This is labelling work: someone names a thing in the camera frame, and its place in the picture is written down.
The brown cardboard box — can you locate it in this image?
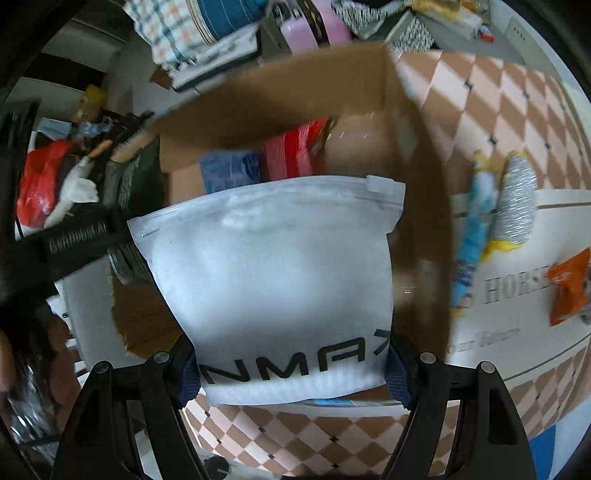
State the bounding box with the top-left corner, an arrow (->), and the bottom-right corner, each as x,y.
111,41 -> 455,370

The grey mesh cloth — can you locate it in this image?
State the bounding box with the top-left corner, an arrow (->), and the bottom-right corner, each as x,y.
388,9 -> 444,56

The silver glitter yellow pouch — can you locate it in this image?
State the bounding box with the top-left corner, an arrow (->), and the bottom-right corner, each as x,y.
480,152 -> 539,264

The orange snack packet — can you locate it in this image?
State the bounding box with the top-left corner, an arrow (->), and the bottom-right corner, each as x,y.
547,248 -> 591,328

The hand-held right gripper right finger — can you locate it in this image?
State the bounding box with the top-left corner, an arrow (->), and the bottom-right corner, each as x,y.
379,339 -> 541,480

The plaid cloth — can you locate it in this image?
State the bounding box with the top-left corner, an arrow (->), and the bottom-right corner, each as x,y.
122,0 -> 208,72

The red packet in box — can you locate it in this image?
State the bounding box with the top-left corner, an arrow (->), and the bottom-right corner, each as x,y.
263,117 -> 335,183

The white flat box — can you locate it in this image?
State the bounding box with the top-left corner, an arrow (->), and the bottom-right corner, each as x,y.
173,32 -> 262,90

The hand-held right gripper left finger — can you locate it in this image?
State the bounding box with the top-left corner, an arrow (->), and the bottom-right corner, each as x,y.
50,339 -> 204,480

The red plastic bag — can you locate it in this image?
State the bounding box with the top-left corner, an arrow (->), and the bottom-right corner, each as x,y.
16,138 -> 81,229

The checkered printed blanket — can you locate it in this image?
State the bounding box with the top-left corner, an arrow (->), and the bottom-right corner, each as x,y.
180,46 -> 591,478

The blue packet in box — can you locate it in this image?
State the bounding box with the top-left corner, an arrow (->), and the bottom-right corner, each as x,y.
199,150 -> 264,195

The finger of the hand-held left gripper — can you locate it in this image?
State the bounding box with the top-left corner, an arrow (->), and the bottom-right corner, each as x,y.
44,216 -> 139,280

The white cloth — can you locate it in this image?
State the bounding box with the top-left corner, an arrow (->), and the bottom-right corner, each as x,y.
44,157 -> 100,227

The blue snack packet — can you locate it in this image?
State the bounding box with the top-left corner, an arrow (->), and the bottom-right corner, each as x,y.
450,152 -> 502,319

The dark woven bag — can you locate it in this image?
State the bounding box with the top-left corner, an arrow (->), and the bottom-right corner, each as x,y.
104,138 -> 163,284

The white zip pouch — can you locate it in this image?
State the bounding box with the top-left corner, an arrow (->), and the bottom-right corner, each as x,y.
127,174 -> 407,407

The pink container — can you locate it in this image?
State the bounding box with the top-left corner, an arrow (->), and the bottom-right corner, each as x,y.
279,0 -> 354,49

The teal striped folded cloth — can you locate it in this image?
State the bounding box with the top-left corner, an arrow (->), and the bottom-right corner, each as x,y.
194,0 -> 278,44

